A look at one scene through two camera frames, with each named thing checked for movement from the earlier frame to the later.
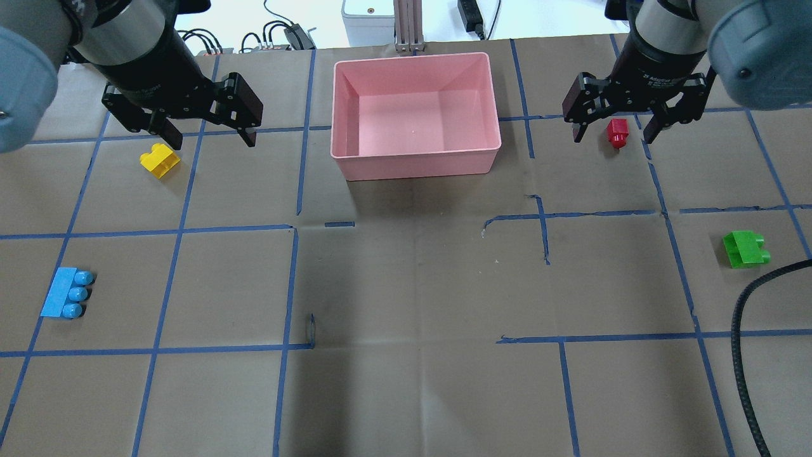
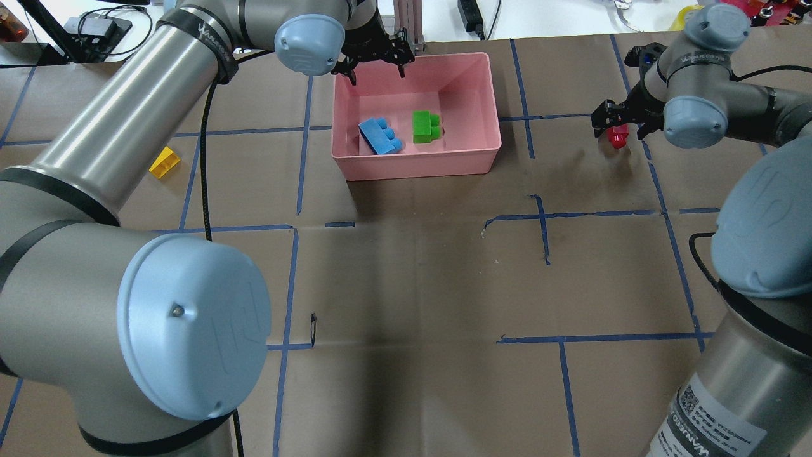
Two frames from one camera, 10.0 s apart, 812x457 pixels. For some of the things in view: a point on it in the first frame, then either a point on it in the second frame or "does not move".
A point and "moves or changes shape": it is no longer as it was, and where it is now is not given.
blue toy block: x=68 y=293 moves or changes shape
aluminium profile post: x=408 y=26 does not move
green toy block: x=743 y=249 moves or changes shape
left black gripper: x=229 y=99 → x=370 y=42
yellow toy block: x=160 y=160 does not move
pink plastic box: x=414 y=117 does not move
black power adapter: x=472 y=16 does not move
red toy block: x=618 y=130 does not move
